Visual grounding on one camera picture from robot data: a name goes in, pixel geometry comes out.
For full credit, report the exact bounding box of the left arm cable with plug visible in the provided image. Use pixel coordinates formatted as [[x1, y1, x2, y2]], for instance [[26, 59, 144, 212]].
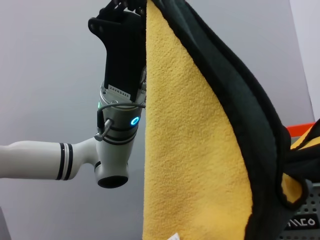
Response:
[[94, 101, 147, 141]]

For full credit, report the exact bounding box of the orange red bar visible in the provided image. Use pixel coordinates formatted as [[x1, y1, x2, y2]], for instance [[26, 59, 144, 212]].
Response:
[[286, 123, 316, 138]]

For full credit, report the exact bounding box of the yellow towel with black trim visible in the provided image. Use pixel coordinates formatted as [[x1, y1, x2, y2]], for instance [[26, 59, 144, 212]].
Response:
[[141, 0, 320, 240]]

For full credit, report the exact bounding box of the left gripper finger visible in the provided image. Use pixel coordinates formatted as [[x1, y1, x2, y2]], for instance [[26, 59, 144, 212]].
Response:
[[99, 0, 126, 12], [124, 0, 148, 16]]

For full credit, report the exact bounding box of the grey perforated storage box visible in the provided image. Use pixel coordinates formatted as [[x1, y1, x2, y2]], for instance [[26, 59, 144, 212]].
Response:
[[277, 181, 320, 240]]

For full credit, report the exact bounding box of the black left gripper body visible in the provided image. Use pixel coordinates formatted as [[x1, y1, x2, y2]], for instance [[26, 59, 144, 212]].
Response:
[[87, 7, 147, 102]]

